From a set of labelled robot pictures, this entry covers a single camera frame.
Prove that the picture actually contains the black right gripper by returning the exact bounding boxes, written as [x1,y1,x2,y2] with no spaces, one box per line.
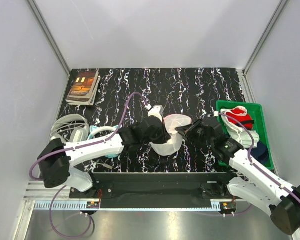
[175,118,214,148]

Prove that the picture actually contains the white pink mesh laundry bag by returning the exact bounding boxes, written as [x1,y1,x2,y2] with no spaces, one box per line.
[150,114,192,156]

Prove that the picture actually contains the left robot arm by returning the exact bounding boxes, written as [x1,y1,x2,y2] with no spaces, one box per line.
[37,116,171,198]

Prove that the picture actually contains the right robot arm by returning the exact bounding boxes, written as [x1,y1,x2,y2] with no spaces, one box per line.
[176,117,300,236]

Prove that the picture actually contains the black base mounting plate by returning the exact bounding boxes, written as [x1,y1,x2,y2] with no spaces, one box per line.
[69,172,236,211]

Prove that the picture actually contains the red garment in bin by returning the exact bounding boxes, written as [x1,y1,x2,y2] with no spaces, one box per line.
[225,106,255,131]

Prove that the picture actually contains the teal cat-ear headphones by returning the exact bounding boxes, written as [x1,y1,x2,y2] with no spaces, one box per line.
[86,124,123,159]

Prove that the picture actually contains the white headphones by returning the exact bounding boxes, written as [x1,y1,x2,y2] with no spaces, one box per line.
[49,114,90,143]

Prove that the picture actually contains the green plastic bin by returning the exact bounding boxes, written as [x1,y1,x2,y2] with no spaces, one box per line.
[216,100,274,171]

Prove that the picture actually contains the blue garment in bin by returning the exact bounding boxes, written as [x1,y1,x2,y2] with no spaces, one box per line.
[251,141,270,165]

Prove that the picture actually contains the paperback book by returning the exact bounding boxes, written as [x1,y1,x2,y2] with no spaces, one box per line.
[65,70,101,106]

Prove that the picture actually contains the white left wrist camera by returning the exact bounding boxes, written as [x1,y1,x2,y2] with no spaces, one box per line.
[148,105,165,123]

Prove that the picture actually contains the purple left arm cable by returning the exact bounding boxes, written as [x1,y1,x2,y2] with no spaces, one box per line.
[29,91,152,237]

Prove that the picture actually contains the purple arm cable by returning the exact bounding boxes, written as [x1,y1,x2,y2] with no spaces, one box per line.
[29,91,152,237]
[214,113,300,230]

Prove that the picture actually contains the grey usb cable plug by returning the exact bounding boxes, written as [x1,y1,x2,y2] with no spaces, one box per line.
[102,163,113,169]

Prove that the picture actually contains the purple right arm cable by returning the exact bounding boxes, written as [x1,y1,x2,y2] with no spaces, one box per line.
[214,113,300,230]

